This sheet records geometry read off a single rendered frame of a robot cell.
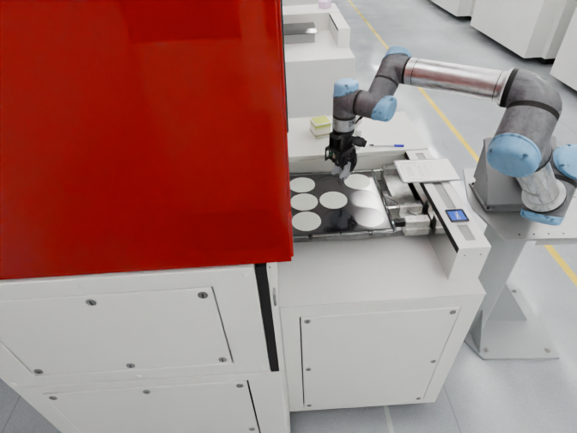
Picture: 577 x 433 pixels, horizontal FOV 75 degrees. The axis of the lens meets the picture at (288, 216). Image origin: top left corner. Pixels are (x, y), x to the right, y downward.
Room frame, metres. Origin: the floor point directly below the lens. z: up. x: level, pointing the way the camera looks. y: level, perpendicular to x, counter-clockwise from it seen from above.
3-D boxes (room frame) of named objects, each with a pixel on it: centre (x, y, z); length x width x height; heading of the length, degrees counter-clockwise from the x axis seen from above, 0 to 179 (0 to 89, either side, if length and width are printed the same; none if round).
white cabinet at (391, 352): (1.17, -0.27, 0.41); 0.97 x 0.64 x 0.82; 0
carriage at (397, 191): (1.10, -0.43, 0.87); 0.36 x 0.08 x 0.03; 0
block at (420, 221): (0.95, -0.43, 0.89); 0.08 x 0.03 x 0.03; 90
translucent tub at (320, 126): (1.47, -0.16, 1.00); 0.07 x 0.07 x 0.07; 15
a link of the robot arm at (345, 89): (1.11, -0.20, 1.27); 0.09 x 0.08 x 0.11; 51
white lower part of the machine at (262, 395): (0.89, 0.40, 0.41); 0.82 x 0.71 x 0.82; 0
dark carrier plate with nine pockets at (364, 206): (1.09, -0.17, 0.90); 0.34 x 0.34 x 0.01; 0
